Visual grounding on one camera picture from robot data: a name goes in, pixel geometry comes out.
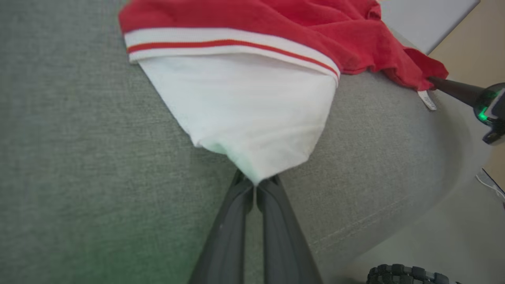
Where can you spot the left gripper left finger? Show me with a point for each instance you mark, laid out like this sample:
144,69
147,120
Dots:
225,244

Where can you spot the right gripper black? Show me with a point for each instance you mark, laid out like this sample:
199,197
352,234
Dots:
495,106

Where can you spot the grey fabric sofa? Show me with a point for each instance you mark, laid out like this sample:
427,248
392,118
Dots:
79,157

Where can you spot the light grey flat board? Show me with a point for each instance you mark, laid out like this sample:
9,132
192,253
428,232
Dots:
426,19

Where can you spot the red white number jersey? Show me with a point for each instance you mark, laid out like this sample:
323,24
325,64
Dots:
244,118

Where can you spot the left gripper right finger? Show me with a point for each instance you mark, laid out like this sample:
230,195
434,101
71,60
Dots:
284,244

